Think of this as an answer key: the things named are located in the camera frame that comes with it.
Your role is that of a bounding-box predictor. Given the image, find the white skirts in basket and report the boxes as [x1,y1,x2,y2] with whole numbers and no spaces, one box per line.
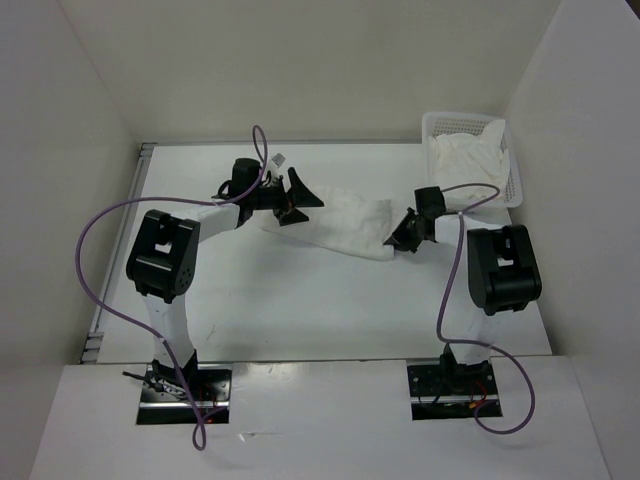
[426,119,510,195]

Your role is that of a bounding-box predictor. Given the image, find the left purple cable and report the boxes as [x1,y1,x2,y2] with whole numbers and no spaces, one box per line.
[74,124,268,451]

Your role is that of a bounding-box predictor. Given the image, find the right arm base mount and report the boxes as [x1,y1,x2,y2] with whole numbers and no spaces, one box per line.
[406,346,502,421]

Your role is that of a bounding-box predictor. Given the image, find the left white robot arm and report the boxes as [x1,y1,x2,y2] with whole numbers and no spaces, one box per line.
[126,158,324,400]

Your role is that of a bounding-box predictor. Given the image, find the white perforated plastic basket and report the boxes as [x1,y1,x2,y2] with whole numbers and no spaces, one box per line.
[421,111,524,209]

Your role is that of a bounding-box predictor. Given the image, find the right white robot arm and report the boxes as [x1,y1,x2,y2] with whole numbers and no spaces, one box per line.
[384,182,542,393]

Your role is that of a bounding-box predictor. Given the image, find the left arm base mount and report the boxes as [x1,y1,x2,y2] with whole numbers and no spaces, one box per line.
[122,364,232,425]

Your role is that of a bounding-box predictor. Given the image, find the white pleated skirt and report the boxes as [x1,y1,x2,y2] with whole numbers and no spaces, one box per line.
[260,186,394,262]

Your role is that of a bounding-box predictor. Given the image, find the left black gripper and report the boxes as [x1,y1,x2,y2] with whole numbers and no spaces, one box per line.
[249,168,323,226]

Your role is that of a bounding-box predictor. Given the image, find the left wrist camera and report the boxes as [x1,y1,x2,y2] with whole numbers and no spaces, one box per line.
[268,153,286,177]

